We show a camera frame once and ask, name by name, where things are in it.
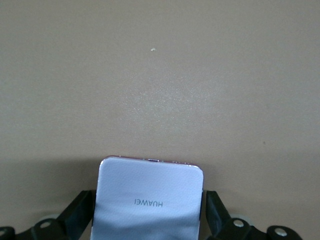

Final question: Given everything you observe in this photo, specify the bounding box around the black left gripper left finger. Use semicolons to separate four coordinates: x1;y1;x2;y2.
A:
0;190;98;240

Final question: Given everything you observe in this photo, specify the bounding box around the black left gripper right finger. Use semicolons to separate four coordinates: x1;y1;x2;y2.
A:
199;190;303;240

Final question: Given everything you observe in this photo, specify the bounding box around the pale lilac Huawei flip phone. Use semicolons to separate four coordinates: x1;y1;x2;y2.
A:
90;155;205;240

